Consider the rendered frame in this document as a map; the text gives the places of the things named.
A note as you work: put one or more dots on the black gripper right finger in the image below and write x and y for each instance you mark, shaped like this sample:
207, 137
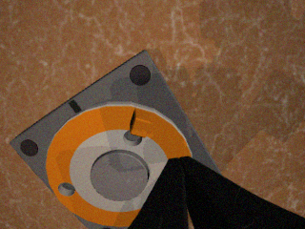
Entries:
214, 202

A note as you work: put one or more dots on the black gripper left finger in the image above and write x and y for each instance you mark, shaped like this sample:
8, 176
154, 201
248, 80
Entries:
166, 207

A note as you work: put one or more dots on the orange and grey round plate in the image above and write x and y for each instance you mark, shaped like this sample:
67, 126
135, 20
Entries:
97, 130

